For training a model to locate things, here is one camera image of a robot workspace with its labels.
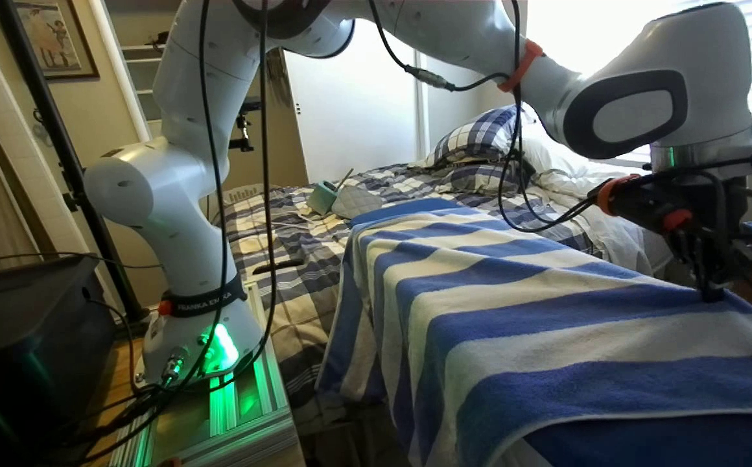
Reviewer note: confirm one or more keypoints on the blue white striped towel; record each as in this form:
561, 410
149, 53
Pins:
500, 349

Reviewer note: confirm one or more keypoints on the black camera tripod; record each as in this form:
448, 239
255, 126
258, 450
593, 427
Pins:
67, 160

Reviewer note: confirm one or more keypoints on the black storage box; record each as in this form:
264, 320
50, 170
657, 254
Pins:
54, 341

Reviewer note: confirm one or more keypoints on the plaid bed comforter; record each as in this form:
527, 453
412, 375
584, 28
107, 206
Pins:
294, 259

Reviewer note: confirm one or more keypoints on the framed wall picture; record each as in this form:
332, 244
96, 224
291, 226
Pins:
54, 38

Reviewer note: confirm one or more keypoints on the plaid pillow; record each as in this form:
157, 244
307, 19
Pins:
488, 137

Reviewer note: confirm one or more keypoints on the white robot base platform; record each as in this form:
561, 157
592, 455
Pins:
221, 392

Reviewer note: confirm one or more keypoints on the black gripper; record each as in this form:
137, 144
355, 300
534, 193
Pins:
692, 219

